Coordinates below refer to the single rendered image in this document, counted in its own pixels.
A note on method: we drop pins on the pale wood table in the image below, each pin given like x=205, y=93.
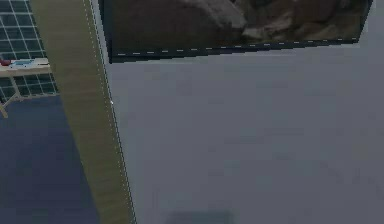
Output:
x=23, y=68

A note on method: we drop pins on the light blue flat object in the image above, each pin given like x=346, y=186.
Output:
x=22, y=63

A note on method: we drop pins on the dark framed rock picture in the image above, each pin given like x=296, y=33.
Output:
x=213, y=26

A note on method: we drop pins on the small red object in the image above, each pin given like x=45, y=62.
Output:
x=5, y=62

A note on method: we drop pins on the olive wood door frame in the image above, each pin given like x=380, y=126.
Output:
x=83, y=100

